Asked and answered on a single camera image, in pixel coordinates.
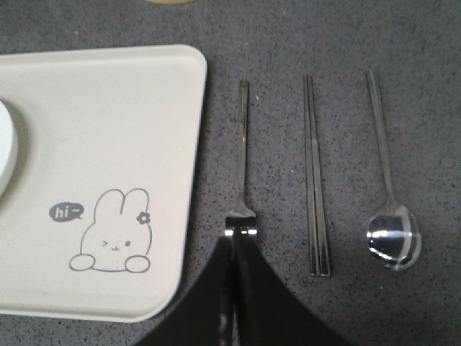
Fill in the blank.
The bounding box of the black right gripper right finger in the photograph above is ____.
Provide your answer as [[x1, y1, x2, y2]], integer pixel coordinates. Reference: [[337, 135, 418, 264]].
[[233, 234, 351, 345]]

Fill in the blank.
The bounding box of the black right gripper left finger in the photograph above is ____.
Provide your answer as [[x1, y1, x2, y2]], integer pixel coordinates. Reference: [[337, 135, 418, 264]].
[[138, 237, 233, 345]]

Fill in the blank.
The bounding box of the silver metal fork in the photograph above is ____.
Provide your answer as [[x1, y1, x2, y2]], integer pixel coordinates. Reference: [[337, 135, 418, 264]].
[[224, 80, 258, 237]]

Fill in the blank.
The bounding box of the silver metal spoon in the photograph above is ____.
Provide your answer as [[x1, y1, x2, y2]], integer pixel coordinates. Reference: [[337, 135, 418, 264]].
[[367, 69, 422, 271]]

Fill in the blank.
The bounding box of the white round plate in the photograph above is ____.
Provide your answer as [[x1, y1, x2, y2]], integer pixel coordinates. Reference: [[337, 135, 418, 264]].
[[0, 101, 19, 195]]

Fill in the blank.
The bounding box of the cream rabbit serving tray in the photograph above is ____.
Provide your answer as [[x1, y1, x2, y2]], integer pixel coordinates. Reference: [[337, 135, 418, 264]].
[[1, 45, 207, 322]]

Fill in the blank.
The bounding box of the wooden mug tree stand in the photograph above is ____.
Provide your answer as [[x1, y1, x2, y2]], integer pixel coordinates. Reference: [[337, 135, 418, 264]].
[[146, 0, 195, 6]]

